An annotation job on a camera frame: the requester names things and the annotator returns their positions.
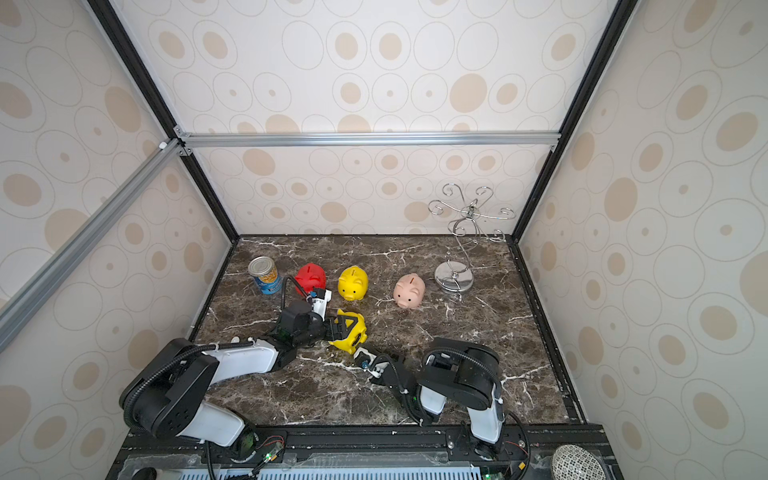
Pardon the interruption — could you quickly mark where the yellow piggy bank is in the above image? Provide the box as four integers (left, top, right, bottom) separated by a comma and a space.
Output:
338, 265, 369, 301
327, 309, 367, 355

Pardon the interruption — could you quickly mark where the horizontal aluminium rail back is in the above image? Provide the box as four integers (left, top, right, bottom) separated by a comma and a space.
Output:
180, 131, 560, 148

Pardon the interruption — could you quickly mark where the diagonal aluminium rail left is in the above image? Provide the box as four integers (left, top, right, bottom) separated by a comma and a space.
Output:
1, 138, 180, 349

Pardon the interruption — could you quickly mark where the yellow piggy bank front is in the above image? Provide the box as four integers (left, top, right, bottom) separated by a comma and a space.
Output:
327, 309, 367, 355

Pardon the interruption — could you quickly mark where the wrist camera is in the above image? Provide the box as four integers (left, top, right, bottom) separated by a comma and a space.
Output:
355, 352, 383, 378
308, 288, 332, 320

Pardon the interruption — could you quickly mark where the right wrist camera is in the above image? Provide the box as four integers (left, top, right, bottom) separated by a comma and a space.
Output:
355, 352, 383, 378

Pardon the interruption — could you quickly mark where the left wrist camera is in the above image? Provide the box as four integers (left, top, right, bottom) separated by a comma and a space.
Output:
308, 288, 332, 320

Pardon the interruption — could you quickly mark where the pink piggy bank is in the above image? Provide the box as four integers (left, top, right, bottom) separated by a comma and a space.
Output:
393, 273, 426, 309

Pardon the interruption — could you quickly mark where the red piggy bank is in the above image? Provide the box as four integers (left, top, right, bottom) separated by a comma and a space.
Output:
294, 263, 327, 295

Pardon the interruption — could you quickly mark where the perforated metal mesh dome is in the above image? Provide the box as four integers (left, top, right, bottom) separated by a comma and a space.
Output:
551, 444, 607, 480

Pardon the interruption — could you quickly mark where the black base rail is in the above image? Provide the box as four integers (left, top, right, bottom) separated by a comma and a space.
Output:
107, 424, 623, 479

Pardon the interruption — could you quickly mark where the blue labelled tin can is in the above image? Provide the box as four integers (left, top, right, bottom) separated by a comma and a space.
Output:
248, 256, 282, 295

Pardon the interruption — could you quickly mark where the chrome wire hook stand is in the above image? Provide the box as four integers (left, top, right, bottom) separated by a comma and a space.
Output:
428, 182, 516, 294

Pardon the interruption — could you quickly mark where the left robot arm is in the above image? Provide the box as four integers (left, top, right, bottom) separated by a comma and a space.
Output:
119, 288, 367, 455

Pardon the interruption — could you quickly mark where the yellow piggy bank back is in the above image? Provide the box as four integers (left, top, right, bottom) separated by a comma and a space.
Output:
338, 265, 369, 301

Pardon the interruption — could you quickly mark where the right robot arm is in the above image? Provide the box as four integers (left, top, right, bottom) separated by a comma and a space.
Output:
353, 337, 505, 461

